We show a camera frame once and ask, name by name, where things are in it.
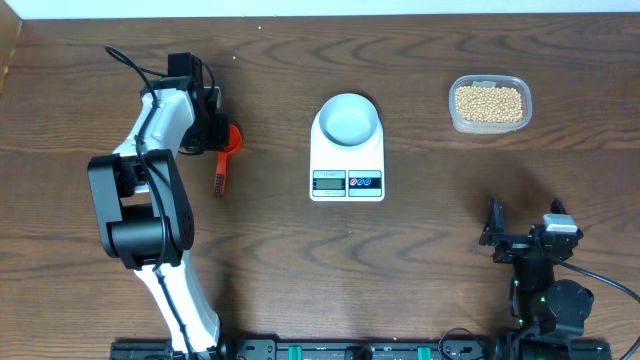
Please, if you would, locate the white digital kitchen scale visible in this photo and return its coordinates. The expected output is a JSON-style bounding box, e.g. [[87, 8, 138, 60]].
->
[[309, 111, 386, 202]]

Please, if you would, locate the white round bowl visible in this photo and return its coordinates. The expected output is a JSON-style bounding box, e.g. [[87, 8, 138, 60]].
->
[[319, 93, 381, 147]]

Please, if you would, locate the red measuring scoop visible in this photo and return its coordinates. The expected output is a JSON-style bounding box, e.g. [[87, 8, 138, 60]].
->
[[214, 124, 243, 197]]

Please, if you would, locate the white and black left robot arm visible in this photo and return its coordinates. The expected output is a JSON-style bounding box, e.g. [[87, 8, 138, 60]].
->
[[88, 46, 236, 359]]

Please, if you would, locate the pile of soybeans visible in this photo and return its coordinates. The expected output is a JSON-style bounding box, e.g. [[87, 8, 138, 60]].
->
[[454, 86, 524, 123]]

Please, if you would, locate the clear plastic container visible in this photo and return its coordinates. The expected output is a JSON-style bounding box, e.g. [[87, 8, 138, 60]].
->
[[449, 74, 533, 135]]

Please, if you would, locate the brown cardboard sheet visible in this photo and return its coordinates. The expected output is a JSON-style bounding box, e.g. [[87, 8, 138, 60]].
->
[[0, 0, 23, 89]]

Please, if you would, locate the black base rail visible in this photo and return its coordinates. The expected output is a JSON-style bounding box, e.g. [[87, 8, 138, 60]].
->
[[107, 339, 612, 360]]

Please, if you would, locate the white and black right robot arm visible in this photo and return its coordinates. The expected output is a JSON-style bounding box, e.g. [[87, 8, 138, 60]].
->
[[479, 197, 594, 359]]

